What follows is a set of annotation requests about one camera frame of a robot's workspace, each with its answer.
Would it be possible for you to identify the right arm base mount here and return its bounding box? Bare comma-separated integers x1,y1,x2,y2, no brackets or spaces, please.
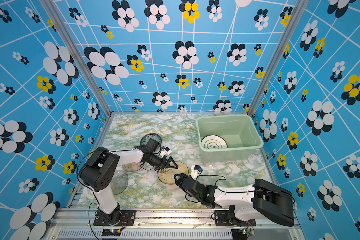
211,210,257,228

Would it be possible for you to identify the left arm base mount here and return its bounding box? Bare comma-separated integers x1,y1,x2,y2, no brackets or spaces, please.
93,210,136,227

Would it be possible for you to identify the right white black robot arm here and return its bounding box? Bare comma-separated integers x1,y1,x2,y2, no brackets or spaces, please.
174,174,295,227

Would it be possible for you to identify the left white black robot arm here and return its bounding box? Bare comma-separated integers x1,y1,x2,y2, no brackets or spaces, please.
79,139,179,226

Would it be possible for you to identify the left controller board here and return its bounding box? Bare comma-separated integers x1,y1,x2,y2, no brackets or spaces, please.
101,229,122,238

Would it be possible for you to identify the right controller board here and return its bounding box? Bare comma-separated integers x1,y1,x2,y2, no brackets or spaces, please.
231,229,248,240

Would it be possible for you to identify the beige bamboo print plate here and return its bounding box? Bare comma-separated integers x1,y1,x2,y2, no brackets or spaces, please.
158,162,189,185

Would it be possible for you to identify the controller board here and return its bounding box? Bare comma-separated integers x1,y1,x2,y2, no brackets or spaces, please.
231,229,248,240
101,229,122,238

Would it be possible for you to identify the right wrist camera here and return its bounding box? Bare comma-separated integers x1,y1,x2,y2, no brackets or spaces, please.
190,165,203,180

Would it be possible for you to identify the blue patterned small plate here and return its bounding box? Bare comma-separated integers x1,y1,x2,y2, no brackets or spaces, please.
140,133,162,150

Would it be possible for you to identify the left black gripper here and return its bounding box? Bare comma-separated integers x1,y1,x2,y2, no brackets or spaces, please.
148,154,179,174

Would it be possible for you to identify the light green plastic bin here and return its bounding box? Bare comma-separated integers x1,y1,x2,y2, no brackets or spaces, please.
196,114,264,163

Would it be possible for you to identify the greenish glass plate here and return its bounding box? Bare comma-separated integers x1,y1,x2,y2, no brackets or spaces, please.
110,170,129,195

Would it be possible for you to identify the white plate cloud emblem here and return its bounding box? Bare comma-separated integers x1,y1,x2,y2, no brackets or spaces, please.
201,135,228,150

